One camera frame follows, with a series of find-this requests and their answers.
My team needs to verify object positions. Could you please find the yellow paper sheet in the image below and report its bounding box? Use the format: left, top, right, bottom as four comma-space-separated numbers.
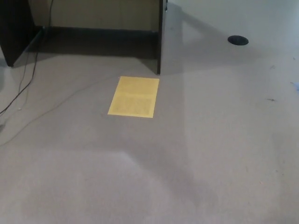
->
107, 76, 160, 118

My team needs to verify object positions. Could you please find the round black floor grommet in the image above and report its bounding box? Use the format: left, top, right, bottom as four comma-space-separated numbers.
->
228, 35, 249, 46

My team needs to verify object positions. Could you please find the dark brown wooden desk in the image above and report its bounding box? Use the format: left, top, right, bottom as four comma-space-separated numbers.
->
0, 0, 169, 75

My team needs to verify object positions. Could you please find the thin grey cable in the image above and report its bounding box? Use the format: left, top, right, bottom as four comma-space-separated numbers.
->
0, 77, 120, 147

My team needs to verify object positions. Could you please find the black power cable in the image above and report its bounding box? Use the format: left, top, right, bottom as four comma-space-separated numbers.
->
0, 0, 54, 115

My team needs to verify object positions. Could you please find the thin dark cable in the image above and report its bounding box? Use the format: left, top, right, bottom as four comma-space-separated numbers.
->
0, 50, 30, 112

